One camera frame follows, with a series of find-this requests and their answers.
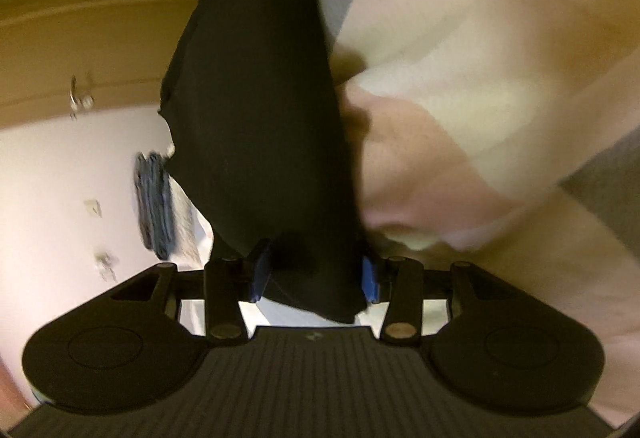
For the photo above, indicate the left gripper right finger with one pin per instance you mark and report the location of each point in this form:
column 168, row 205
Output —
column 401, row 279

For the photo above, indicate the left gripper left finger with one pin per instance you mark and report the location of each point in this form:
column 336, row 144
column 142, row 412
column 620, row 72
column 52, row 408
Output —
column 231, row 314

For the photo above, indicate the black garment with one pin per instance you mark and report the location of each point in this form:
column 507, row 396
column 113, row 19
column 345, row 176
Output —
column 260, row 148

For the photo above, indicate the white fleece folded cloth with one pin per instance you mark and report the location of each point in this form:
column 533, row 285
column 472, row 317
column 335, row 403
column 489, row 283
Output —
column 193, row 235

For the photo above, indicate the wooden door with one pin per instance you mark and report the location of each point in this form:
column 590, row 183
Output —
column 119, row 51

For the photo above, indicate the blue folded cloth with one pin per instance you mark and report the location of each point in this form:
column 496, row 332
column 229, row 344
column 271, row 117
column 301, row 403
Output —
column 154, row 204

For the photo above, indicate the checkered patchwork quilt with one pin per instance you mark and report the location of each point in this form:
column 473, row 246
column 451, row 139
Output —
column 505, row 133

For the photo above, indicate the white wall socket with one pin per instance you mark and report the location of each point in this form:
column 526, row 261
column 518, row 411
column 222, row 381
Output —
column 105, row 265

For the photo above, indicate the white wall switch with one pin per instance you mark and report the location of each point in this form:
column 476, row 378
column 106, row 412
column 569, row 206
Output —
column 93, row 208

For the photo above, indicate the silver door handle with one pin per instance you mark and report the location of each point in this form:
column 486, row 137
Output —
column 79, row 103

